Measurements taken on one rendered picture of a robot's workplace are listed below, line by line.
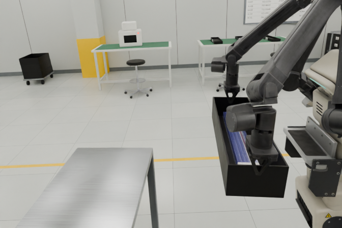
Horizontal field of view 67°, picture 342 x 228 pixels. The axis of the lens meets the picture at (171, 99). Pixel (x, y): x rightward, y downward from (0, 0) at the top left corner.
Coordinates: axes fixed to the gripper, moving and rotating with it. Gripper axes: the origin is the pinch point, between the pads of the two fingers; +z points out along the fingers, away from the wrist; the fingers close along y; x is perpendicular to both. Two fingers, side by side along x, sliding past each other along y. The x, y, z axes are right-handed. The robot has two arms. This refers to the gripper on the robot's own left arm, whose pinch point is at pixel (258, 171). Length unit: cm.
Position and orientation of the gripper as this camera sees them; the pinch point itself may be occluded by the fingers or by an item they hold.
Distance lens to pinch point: 81.6
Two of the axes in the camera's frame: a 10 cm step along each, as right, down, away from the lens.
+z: 0.2, 9.4, 3.5
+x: 10.0, 0.1, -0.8
